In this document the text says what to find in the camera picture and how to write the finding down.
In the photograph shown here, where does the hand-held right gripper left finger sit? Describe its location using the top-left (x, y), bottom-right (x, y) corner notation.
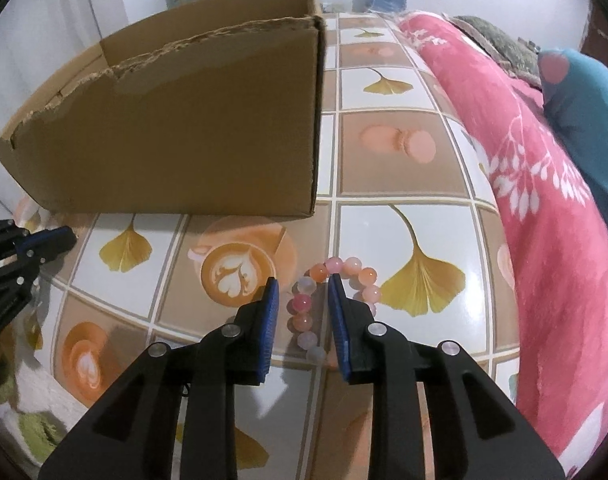
top-left (38, 276), bottom-right (279, 480)

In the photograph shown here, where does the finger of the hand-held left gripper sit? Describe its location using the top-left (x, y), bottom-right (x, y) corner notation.
top-left (0, 219), bottom-right (78, 273)
top-left (0, 262), bottom-right (41, 348)

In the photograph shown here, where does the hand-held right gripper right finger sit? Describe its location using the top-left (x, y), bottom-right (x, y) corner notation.
top-left (326, 272), bottom-right (564, 480)

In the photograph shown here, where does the pink orange bead bracelet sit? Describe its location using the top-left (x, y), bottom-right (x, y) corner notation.
top-left (288, 256), bottom-right (383, 363)

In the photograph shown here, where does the brown cardboard box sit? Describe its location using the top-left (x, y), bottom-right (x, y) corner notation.
top-left (0, 0), bottom-right (329, 219)

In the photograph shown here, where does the white green fluffy robe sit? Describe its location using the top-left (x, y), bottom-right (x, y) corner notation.
top-left (0, 350), bottom-right (115, 468)

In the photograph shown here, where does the white curtain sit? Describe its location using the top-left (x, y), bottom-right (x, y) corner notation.
top-left (0, 0), bottom-right (172, 201)

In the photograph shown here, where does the ginkgo leaf print tablecloth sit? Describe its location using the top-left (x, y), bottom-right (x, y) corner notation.
top-left (11, 10), bottom-right (524, 480)

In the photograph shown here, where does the pink floral blanket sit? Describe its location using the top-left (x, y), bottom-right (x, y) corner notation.
top-left (395, 11), bottom-right (608, 467)

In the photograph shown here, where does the grey green cushion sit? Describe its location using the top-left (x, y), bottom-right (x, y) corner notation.
top-left (450, 15), bottom-right (543, 87)

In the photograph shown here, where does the teal pillow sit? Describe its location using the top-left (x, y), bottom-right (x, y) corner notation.
top-left (536, 48), bottom-right (608, 273)

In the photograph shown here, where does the dark brown furniture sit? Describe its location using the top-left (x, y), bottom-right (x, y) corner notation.
top-left (578, 2), bottom-right (608, 73)

